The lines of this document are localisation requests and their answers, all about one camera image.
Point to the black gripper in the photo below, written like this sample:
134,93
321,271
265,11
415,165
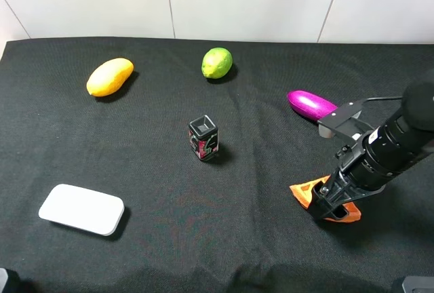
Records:
357,176

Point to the orange waffle slice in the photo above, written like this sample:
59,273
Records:
302,192

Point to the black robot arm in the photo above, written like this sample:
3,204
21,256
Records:
373,157

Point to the purple eggplant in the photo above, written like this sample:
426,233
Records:
310,106

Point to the grey base right corner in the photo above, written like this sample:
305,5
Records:
418,284

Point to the grey base corner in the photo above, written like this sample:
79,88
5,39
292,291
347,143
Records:
4,280
418,284

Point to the black patterned tin box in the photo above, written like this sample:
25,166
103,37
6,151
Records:
203,137

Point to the green lime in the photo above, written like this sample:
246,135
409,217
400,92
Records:
216,63

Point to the black table cloth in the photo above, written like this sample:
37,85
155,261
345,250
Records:
227,224

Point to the white rectangular tray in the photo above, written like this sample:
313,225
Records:
83,209

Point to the yellow mango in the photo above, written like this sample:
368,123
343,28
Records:
109,77

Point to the grey base left corner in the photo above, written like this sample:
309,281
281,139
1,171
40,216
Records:
4,280

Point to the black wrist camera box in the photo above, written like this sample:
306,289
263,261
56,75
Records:
344,123

